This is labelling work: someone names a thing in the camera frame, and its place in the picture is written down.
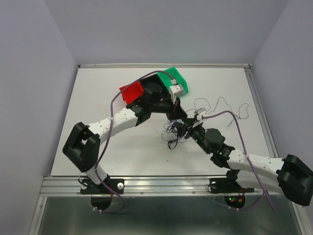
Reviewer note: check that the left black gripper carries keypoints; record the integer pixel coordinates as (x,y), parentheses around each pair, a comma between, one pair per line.
(175,111)

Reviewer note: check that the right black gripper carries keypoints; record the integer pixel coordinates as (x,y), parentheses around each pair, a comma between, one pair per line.
(183,128)

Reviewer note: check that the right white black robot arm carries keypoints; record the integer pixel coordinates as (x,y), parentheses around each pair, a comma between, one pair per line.
(288,176)

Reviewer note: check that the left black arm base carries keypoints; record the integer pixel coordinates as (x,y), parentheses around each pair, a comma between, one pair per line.
(102,196)

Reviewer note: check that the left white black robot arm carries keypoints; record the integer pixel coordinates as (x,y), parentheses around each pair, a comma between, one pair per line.
(83,144)

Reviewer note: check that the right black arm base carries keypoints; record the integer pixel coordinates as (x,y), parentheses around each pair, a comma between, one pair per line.
(228,188)

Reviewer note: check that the black plastic bin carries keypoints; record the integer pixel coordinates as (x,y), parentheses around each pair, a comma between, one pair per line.
(153,87)

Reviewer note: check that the green plastic bin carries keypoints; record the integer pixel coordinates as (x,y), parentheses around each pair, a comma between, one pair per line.
(175,75)

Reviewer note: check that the red plastic bin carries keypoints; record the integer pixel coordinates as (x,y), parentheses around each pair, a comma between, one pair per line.
(133,92)

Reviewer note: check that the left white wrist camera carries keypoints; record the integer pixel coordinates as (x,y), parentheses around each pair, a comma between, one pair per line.
(176,91)

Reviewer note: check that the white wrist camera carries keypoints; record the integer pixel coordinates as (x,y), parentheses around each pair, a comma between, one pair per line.
(176,91)
(199,115)

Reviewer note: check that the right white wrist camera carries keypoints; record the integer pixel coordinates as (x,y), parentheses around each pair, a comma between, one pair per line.
(199,115)

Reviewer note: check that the back aluminium rail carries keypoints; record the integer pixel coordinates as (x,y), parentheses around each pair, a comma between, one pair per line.
(163,65)

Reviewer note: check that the aluminium rail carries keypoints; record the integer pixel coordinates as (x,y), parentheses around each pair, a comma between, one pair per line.
(163,65)
(136,186)
(257,135)

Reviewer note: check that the right side aluminium rail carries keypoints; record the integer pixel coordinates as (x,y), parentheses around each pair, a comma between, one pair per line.
(257,135)

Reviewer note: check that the front aluminium rail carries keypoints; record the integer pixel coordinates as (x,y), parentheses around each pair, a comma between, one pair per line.
(136,186)

